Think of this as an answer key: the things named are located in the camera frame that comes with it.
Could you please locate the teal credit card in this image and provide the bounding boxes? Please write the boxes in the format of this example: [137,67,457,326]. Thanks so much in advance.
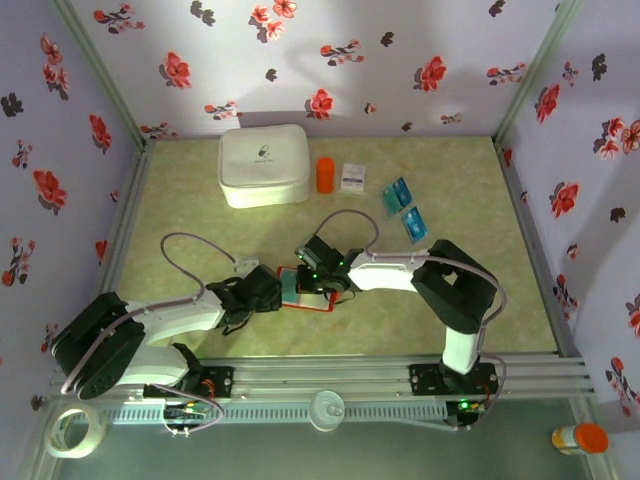
[380,182,401,217]
[281,269,307,306]

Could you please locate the blue credit card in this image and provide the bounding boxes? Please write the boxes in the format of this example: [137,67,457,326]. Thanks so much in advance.
[392,176,414,209]
[401,206,431,245]

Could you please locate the clear tape roll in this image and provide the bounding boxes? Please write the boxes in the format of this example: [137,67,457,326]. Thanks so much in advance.
[43,403,109,460]

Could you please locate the aluminium side rail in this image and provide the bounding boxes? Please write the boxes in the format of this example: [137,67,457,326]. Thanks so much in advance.
[97,139,157,301]
[492,134,576,359]

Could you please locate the orange capped pill bottle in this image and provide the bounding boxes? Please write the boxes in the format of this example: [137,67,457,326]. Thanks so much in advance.
[551,422,610,456]

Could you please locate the long aluminium mounting rail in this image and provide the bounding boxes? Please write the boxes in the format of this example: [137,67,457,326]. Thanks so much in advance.
[47,352,596,401]

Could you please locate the red felt card holder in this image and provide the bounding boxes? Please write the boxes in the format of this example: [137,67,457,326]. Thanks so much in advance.
[276,265,340,314]

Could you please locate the white round lid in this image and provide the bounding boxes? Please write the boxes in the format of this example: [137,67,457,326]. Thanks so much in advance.
[308,389,346,432]

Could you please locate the small white printed box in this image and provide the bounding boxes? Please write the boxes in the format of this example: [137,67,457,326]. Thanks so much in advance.
[339,162,367,194]

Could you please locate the grey looped base cable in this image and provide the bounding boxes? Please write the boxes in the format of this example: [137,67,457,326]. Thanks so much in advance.
[147,374,226,437]

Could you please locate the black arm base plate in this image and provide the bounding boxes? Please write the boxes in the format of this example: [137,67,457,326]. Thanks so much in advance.
[143,366,236,401]
[408,362,500,399]

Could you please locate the teal blister packets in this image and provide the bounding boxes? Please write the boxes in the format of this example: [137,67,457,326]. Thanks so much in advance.
[379,174,432,247]

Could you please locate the small controller circuit board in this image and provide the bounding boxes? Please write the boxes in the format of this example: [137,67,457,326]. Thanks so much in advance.
[164,402,209,419]
[449,397,486,416]

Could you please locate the orange cylinder container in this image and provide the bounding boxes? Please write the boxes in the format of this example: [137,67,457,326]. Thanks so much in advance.
[315,156,335,194]

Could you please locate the white slotted cable duct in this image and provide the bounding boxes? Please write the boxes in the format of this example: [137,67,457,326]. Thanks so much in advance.
[102,402,449,426]

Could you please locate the aluminium frame post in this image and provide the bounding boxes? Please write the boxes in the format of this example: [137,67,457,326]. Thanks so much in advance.
[492,0,576,146]
[49,0,157,151]

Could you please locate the white zip pouch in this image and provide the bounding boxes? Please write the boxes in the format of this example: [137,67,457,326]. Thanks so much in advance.
[217,123,311,210]

